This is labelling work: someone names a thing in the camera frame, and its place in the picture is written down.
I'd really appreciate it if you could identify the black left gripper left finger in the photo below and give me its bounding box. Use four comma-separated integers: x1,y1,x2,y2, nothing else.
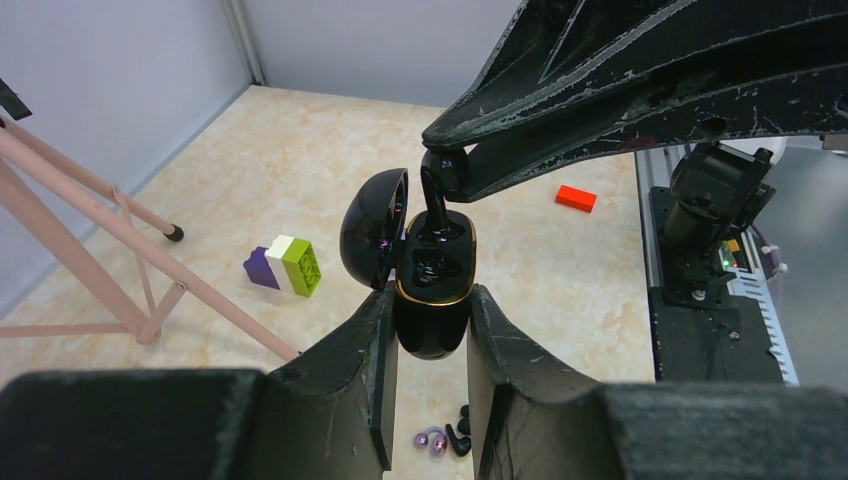
1,285,398,479

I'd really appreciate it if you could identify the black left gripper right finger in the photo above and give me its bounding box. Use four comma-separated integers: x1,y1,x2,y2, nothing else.
467,285,847,479

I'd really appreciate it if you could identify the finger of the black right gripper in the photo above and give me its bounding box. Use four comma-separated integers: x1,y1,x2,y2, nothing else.
422,1,847,203

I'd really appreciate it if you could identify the black earbud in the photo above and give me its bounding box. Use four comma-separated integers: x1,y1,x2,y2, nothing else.
445,404,472,457
420,149,469,241

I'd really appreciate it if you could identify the black earbud charging case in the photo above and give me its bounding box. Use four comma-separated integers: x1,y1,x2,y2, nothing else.
339,168,477,360

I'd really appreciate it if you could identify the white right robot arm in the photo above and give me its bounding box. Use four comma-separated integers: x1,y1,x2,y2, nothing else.
422,1,847,254

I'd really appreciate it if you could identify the purple ear clip lower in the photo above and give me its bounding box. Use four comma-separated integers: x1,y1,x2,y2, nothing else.
413,426,449,456

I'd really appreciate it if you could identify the red rectangular block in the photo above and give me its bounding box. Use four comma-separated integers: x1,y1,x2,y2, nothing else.
555,185,597,213

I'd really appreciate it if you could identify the purple white green toy block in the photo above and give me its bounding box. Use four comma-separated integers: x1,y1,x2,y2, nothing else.
243,235,322,297

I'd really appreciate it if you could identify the pink music stand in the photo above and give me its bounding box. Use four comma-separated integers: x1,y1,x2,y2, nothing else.
0,78,301,364

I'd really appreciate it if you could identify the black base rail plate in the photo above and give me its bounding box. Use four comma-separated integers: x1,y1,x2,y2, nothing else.
642,187,799,386

